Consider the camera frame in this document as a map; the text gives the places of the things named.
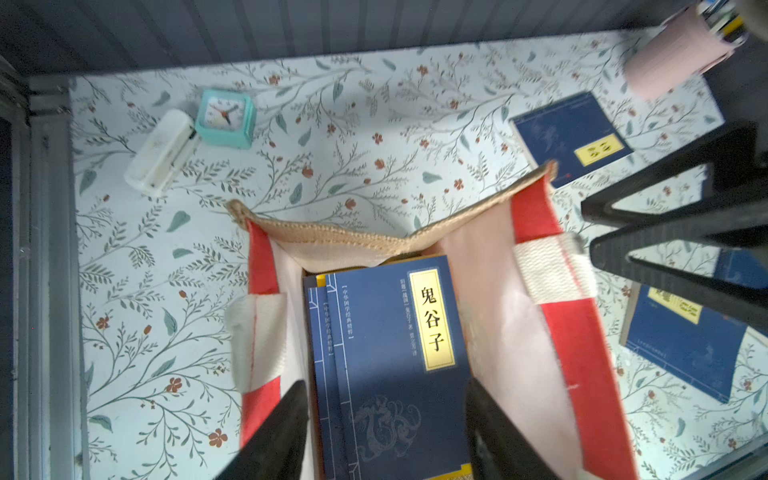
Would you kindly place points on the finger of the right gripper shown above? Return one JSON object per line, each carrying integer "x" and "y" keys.
{"x": 611, "y": 253}
{"x": 712, "y": 191}

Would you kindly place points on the pink pen cup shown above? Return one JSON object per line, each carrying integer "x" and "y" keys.
{"x": 691, "y": 42}

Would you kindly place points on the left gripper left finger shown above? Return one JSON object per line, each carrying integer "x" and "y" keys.
{"x": 276, "y": 450}

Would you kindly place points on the jute canvas bag red trim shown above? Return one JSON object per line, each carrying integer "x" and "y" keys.
{"x": 470, "y": 348}

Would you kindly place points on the white eraser block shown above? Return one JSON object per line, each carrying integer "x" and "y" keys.
{"x": 165, "y": 152}

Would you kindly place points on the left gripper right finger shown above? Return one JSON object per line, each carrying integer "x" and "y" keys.
{"x": 497, "y": 449}

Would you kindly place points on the blue book yellow label back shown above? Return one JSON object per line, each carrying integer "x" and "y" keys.
{"x": 334, "y": 457}

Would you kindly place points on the mint green small box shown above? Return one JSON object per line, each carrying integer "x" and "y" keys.
{"x": 226, "y": 118}

